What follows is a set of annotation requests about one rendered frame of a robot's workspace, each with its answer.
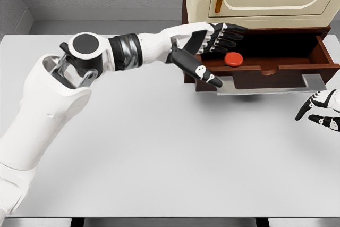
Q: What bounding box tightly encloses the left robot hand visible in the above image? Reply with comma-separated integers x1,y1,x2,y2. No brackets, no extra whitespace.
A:
167,21,249,89

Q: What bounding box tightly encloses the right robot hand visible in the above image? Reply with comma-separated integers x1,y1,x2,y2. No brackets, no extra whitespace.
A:
295,88,340,133

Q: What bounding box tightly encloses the brown wooden drawer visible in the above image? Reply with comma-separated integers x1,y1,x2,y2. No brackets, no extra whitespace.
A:
195,33,340,96

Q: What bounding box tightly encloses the grey metal drawer handle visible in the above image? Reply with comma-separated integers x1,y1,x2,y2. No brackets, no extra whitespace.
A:
216,74,328,96

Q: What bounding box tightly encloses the red round switch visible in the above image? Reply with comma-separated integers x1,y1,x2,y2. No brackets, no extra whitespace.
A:
224,52,244,67

